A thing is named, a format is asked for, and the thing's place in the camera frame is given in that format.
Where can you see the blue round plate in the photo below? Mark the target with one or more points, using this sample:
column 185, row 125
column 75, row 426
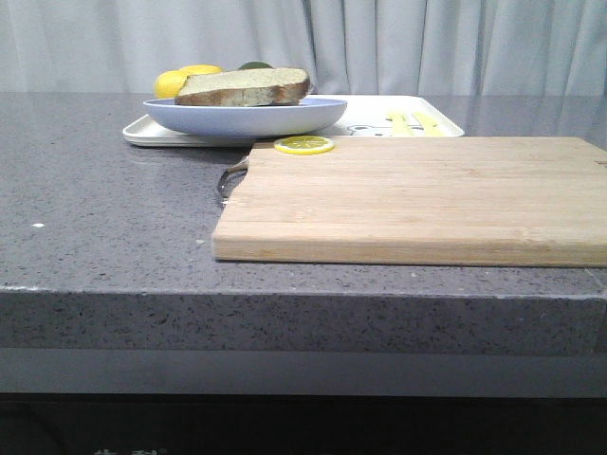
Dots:
column 311, row 114

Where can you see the bread slice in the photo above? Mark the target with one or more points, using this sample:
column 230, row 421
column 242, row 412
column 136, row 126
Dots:
column 266, row 77
column 248, row 97

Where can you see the white bear tray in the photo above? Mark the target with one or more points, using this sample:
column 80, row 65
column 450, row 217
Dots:
column 364, row 116

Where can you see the lemon slice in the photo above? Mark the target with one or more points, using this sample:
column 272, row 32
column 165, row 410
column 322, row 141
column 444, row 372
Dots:
column 304, row 145

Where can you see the yellow plastic fork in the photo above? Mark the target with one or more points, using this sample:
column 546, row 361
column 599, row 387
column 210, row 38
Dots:
column 399, row 123

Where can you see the yellow plastic knife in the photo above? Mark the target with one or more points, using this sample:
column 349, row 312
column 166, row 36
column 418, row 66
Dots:
column 427, row 125

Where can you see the green lime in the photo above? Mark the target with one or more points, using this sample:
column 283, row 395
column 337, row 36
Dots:
column 254, row 65

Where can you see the white curtain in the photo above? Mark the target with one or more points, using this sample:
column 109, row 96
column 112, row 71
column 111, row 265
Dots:
column 553, row 48

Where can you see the rear yellow lemon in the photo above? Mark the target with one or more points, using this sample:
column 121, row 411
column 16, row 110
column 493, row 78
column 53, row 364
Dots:
column 201, row 69

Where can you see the yellow lemon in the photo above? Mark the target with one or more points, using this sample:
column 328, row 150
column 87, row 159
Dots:
column 201, row 69
column 169, row 83

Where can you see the front yellow lemon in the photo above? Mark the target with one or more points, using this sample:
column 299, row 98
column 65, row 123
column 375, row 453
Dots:
column 169, row 83

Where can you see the wooden cutting board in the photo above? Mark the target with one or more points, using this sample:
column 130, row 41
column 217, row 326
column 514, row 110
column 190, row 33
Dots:
column 513, row 200

